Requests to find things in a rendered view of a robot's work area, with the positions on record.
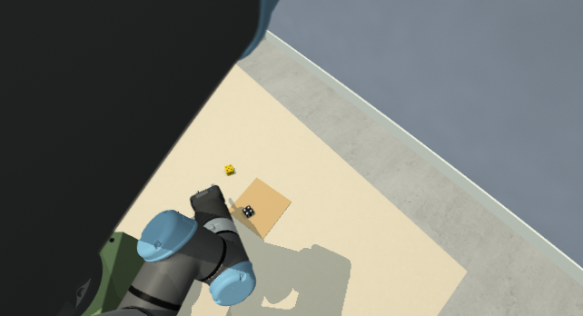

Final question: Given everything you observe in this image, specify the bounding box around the tan square mat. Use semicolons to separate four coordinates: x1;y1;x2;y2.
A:
229;177;292;239

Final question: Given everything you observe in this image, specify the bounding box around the yellow die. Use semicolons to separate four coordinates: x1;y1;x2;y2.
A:
224;164;235;176

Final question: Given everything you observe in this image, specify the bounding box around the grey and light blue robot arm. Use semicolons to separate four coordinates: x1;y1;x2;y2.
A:
0;0;279;316

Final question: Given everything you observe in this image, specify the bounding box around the black die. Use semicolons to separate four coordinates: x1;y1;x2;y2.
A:
242;205;254;218

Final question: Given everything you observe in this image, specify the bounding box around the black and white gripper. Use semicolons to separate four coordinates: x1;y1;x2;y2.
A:
190;183;239;235

